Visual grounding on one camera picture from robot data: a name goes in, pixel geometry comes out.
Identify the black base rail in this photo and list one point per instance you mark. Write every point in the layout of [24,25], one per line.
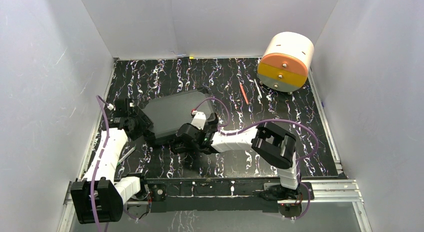
[244,194]

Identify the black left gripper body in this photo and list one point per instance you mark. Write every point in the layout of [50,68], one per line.
[144,123]

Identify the orange pencil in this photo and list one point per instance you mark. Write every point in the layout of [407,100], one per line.
[243,92]

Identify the round drawer cabinet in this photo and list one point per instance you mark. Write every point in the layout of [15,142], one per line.
[286,62]

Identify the black poker set case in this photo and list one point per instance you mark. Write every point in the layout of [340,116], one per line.
[170,112]

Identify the green marker pen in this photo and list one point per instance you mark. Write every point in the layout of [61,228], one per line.
[126,155]

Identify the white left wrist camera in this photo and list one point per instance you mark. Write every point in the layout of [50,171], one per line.
[110,107]

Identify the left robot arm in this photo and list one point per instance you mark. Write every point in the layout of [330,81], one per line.
[106,171]

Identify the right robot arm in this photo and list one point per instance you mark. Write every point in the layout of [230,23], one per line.
[274,144]

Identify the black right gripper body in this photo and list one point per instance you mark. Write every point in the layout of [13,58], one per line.
[191,145]

